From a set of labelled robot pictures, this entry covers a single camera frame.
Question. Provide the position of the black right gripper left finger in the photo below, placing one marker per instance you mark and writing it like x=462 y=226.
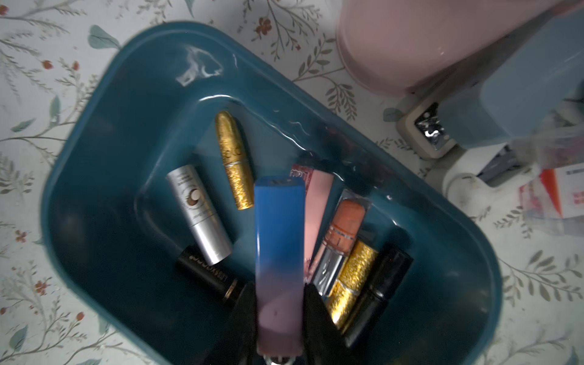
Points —
x=237 y=343

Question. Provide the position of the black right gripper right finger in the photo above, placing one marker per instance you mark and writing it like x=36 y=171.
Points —
x=323 y=343

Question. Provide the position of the gold lipstick tube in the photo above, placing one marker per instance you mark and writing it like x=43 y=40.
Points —
x=350 y=282

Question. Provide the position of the black mascara tube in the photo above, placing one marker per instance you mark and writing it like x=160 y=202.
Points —
x=216 y=279

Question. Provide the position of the black gold lipstick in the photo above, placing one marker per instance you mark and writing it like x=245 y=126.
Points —
x=388 y=273

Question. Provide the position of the orange clear cap lipstick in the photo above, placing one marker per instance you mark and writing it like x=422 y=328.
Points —
x=336 y=245

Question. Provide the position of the silver lipstick tube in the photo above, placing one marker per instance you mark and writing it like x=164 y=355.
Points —
x=200 y=214

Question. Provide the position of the blue pink lipstick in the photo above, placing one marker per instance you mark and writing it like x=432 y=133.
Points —
x=279 y=216

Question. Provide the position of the pink lip gloss tube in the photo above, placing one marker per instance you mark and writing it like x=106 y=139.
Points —
x=318 y=185

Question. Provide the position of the gold glitter lipstick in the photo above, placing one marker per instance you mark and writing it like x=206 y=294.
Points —
x=235 y=160

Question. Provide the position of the teal plastic storage box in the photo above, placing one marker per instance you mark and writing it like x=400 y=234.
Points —
x=113 y=229

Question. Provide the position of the small red white box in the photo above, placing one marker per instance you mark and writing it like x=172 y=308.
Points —
x=556 y=193

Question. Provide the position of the pink pen holder cup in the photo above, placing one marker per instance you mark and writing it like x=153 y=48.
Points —
x=391 y=47

